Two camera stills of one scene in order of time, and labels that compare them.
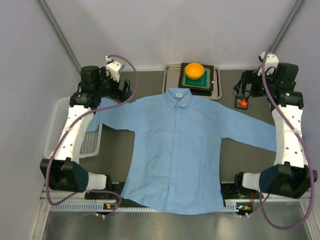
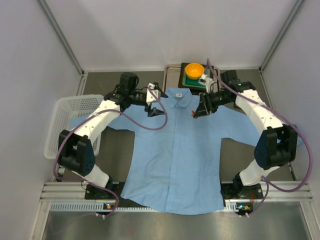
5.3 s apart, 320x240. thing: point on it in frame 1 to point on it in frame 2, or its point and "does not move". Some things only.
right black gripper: (247, 83) to (208, 103)
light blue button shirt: (176, 165) does not move
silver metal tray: (170, 80) does not move
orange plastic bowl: (194, 71) does not move
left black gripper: (118, 90) to (146, 103)
